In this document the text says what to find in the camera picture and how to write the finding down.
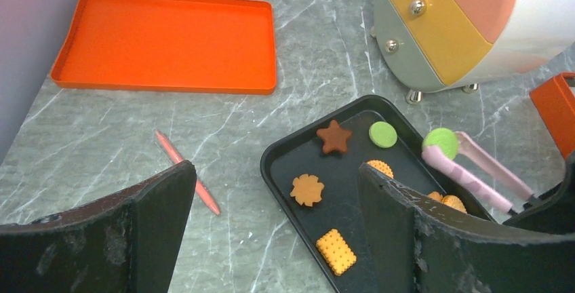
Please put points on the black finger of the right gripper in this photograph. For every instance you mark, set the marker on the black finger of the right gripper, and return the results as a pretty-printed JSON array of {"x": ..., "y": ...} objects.
[{"x": 557, "y": 207}]

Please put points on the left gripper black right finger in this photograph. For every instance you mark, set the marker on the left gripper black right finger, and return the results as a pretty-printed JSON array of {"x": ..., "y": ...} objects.
[{"x": 421, "y": 245}]

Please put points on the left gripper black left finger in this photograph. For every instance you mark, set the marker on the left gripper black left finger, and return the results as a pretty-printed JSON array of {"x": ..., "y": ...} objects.
[{"x": 127, "y": 241}]

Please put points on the green sandwich cookie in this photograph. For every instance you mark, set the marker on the green sandwich cookie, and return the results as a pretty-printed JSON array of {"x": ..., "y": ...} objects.
[{"x": 445, "y": 139}]

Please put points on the orange flower cookie right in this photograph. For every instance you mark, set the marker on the orange flower cookie right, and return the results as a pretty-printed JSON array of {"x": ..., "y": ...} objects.
[{"x": 436, "y": 196}]

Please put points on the orange flower cookie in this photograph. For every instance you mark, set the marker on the orange flower cookie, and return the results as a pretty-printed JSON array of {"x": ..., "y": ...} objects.
[
  {"x": 436, "y": 196},
  {"x": 307, "y": 189}
]

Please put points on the round orange cookie right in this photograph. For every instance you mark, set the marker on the round orange cookie right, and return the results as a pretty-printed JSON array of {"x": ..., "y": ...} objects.
[{"x": 454, "y": 202}]

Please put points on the square waffle cookie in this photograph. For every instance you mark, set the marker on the square waffle cookie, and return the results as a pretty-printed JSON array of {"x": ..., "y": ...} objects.
[{"x": 336, "y": 252}]

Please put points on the round orange cookie by green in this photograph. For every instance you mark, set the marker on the round orange cookie by green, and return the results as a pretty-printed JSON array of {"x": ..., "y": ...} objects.
[{"x": 382, "y": 167}]

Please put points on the orange cookie box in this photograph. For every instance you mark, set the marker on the orange cookie box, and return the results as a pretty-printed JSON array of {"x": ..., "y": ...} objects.
[{"x": 554, "y": 101}]

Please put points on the plain green round cookie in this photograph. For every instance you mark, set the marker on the plain green round cookie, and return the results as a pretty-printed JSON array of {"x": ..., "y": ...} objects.
[{"x": 383, "y": 134}]

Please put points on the black baking tray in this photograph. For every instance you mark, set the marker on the black baking tray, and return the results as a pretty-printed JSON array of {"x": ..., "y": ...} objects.
[{"x": 301, "y": 153}]

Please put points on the brown star cookie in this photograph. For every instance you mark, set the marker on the brown star cookie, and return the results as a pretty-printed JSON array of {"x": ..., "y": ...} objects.
[{"x": 334, "y": 138}]

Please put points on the orange flat tray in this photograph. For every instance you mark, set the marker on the orange flat tray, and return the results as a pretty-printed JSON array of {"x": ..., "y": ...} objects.
[{"x": 206, "y": 46}]

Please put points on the round cream toy oven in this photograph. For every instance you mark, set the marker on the round cream toy oven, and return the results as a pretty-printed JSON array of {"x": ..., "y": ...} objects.
[{"x": 436, "y": 45}]

